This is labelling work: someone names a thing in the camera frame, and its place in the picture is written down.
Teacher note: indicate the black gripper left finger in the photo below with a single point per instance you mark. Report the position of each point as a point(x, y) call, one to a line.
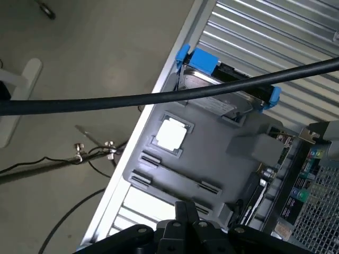
point(172, 238)

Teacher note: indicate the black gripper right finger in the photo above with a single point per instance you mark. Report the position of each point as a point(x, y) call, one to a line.
point(206, 238)

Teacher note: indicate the silver CPU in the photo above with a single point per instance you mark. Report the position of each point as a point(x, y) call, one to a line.
point(173, 135)

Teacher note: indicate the grey PC case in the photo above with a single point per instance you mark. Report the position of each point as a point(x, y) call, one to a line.
point(317, 211)

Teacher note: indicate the black stand bar with screws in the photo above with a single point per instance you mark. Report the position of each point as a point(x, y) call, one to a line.
point(39, 165)

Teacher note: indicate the white furniture leg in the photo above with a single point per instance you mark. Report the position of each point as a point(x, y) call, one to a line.
point(26, 79)

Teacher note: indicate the black floor object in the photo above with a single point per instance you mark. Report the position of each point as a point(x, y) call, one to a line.
point(4, 90)

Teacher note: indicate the hard disk with blue bracket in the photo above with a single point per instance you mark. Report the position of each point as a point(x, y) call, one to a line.
point(217, 105)

